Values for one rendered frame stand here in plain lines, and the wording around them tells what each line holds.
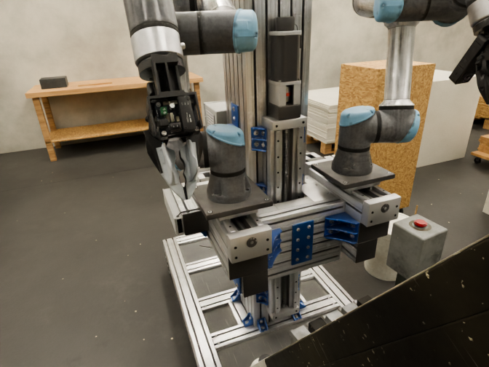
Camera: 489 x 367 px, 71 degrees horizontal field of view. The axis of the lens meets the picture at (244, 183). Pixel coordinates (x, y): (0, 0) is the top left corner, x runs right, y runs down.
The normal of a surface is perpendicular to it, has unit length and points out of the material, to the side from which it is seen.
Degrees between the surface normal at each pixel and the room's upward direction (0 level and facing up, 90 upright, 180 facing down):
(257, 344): 0
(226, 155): 90
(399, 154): 90
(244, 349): 0
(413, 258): 90
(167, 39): 64
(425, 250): 90
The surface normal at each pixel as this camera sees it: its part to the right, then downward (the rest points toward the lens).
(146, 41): -0.14, 0.02
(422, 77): 0.36, 0.38
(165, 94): 0.29, -0.08
